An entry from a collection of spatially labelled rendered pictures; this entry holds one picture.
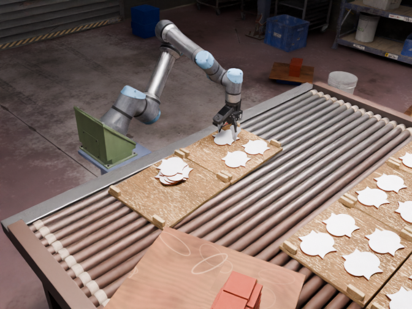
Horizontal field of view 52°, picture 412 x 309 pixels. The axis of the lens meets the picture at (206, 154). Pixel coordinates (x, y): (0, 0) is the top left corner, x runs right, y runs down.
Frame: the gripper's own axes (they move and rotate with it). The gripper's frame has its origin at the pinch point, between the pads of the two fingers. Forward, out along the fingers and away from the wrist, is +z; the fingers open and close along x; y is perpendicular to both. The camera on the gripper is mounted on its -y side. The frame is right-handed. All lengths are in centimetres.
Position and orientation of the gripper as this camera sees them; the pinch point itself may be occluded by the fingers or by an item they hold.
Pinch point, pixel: (225, 136)
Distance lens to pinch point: 216.6
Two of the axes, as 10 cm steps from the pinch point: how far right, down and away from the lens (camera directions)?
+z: -0.6, 8.3, 5.6
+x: -7.3, -4.2, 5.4
